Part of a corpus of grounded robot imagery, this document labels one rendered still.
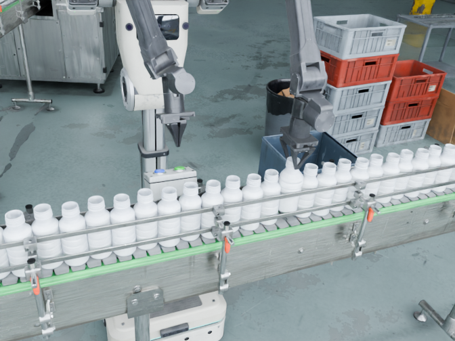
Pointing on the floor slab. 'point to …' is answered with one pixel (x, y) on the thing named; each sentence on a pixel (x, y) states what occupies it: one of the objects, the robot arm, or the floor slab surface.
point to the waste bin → (277, 107)
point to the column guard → (422, 7)
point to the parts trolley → (429, 35)
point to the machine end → (63, 47)
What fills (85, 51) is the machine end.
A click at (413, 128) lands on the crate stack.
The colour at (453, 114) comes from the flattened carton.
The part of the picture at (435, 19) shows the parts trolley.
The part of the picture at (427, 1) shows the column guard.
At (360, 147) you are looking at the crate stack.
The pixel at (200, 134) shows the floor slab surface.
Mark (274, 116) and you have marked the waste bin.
